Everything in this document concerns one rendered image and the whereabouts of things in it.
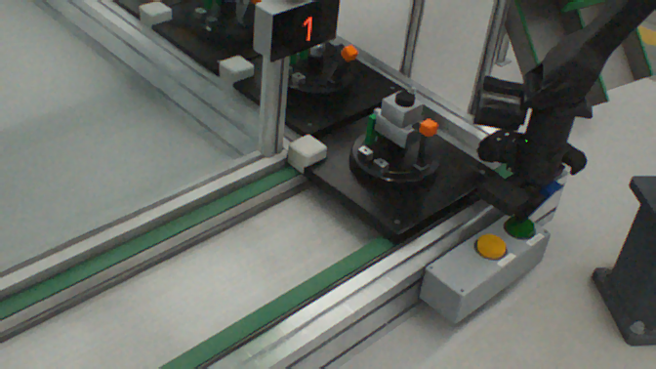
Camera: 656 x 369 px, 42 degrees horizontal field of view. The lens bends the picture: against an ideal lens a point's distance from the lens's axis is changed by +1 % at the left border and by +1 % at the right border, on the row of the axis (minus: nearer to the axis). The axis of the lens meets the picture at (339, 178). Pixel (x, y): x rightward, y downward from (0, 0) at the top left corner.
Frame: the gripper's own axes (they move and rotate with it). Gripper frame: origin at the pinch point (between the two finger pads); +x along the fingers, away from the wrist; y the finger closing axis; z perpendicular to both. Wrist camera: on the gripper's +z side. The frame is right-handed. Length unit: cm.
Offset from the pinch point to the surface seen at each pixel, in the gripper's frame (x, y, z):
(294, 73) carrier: 0.8, 3.1, 46.7
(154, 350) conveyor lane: 9, 52, 17
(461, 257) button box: 4.9, 11.7, 1.2
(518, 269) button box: 8.5, 3.4, -3.8
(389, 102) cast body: -7.6, 6.6, 22.5
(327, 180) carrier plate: 3.8, 15.9, 24.4
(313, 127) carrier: 3.8, 8.1, 35.9
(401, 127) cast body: -4.9, 6.5, 19.4
